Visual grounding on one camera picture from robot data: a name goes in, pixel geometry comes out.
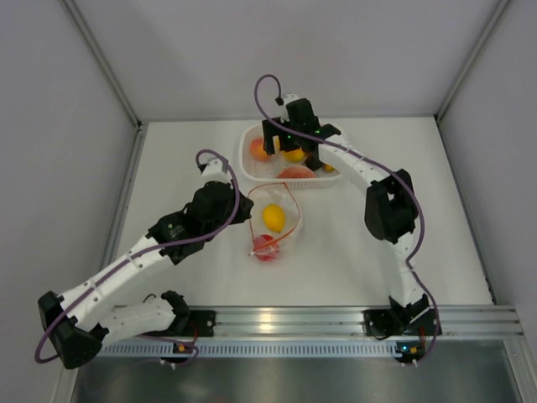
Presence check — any dark fake plum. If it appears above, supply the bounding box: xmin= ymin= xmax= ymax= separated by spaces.
xmin=305 ymin=155 xmax=323 ymax=171

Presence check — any peach fake fruit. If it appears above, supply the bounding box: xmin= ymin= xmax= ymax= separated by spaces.
xmin=249 ymin=138 xmax=274 ymax=162

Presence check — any fake watermelon slice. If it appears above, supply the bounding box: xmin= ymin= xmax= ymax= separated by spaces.
xmin=277 ymin=165 xmax=317 ymax=179

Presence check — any yellow fake lemon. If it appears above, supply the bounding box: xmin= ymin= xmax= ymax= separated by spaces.
xmin=263 ymin=204 xmax=286 ymax=233

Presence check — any clear zip top bag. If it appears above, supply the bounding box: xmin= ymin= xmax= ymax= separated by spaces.
xmin=248 ymin=182 xmax=303 ymax=264

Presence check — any red fake apple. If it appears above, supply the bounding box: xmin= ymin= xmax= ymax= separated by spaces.
xmin=252 ymin=234 xmax=280 ymax=263

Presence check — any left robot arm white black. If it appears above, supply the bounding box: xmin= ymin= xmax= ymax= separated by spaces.
xmin=34 ymin=149 xmax=253 ymax=369

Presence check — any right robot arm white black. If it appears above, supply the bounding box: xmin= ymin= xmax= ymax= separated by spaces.
xmin=262 ymin=94 xmax=441 ymax=338

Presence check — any white perforated plastic basket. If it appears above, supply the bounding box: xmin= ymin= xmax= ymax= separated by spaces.
xmin=238 ymin=125 xmax=342 ymax=189

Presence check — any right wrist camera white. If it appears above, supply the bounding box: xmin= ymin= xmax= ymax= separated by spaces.
xmin=276 ymin=93 xmax=300 ymax=122

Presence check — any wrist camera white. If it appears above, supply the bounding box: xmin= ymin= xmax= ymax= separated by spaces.
xmin=201 ymin=158 xmax=231 ymax=182
xmin=276 ymin=93 xmax=300 ymax=122

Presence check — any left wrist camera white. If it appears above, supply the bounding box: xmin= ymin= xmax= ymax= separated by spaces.
xmin=201 ymin=158 xmax=231 ymax=182

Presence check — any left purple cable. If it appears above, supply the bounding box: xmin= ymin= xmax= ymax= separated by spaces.
xmin=34 ymin=149 xmax=242 ymax=363

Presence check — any white slotted cable duct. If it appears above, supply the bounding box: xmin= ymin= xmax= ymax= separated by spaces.
xmin=98 ymin=339 xmax=422 ymax=359

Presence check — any aluminium rail frame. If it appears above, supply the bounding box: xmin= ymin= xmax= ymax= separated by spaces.
xmin=65 ymin=305 xmax=524 ymax=339

